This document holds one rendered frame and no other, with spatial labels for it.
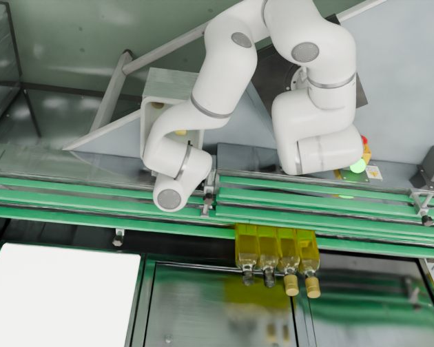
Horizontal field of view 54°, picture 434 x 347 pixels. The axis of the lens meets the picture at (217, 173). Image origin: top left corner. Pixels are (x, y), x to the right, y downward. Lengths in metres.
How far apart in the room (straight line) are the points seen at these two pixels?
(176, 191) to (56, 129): 1.04
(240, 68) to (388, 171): 0.80
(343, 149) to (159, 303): 0.67
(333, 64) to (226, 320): 0.77
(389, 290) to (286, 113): 0.86
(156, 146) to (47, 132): 1.05
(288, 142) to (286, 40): 0.23
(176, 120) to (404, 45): 0.68
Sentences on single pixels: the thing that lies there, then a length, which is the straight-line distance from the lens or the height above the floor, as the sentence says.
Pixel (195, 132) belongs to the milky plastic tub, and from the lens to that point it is 1.27.
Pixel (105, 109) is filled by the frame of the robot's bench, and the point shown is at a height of 0.50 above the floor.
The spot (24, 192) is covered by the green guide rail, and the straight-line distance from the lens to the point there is 1.31.
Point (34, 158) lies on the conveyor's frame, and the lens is 1.39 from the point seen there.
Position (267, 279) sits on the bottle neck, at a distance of 1.16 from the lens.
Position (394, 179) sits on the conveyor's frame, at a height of 0.84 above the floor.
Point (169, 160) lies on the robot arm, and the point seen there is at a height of 1.14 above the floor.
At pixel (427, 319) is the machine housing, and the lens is 1.51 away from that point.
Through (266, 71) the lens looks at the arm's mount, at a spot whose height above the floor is 0.81.
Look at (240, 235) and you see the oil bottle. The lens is 1.21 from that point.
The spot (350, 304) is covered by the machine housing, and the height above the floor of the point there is 1.08.
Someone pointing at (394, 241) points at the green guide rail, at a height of 0.92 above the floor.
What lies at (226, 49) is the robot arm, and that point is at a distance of 0.70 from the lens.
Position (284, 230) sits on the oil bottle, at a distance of 1.26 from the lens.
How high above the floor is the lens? 1.80
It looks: 49 degrees down
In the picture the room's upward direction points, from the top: 179 degrees counter-clockwise
